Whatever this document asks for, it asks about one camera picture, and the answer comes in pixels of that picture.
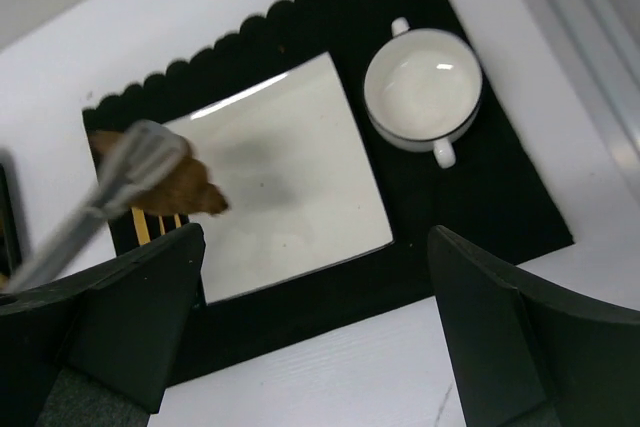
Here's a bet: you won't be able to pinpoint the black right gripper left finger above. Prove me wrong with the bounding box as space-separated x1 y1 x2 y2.
1 224 205 426

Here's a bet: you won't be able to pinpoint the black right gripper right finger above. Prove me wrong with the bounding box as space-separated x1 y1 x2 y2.
428 226 639 426

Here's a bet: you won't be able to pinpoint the brown croissant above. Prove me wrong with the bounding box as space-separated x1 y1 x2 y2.
89 130 230 217

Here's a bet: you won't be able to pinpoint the silver metal tongs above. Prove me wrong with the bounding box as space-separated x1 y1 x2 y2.
2 120 188 294

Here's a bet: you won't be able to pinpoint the black baking tray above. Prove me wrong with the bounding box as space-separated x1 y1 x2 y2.
1 163 23 278

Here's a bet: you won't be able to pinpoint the black placemat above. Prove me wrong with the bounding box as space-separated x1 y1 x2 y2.
82 0 573 384

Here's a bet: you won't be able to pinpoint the white square plate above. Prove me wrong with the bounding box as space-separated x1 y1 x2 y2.
169 54 393 304

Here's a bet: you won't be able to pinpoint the gold spoon green handle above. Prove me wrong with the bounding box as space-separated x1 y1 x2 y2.
157 216 166 236

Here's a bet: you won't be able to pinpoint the white two-handled bowl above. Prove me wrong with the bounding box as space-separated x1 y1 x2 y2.
363 17 484 169

